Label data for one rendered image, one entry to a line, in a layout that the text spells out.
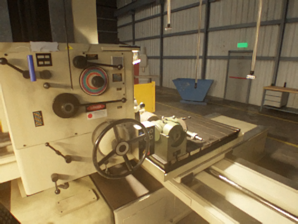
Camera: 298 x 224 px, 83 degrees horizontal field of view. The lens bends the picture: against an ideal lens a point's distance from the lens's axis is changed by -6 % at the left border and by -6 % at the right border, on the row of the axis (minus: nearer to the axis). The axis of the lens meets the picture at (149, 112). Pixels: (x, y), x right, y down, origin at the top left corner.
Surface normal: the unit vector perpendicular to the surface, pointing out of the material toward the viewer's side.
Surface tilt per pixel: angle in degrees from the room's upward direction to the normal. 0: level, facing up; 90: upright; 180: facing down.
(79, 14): 90
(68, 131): 90
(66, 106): 90
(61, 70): 90
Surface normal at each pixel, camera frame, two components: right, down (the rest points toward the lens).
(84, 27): 0.59, 0.23
